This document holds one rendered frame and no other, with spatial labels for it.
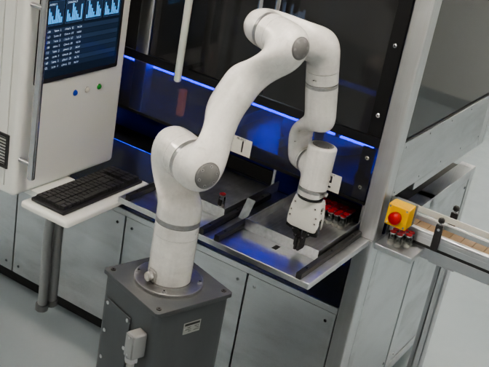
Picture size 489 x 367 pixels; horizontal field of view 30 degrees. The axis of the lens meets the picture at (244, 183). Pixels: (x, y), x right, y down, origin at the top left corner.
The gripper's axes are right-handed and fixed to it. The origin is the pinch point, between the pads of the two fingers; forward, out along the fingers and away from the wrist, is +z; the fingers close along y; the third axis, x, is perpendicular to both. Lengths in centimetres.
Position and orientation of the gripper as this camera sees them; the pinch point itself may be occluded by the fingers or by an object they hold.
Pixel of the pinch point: (298, 242)
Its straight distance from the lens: 271.4
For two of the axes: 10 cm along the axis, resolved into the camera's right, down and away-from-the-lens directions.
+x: -5.3, 2.3, -8.2
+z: -2.0, 9.0, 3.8
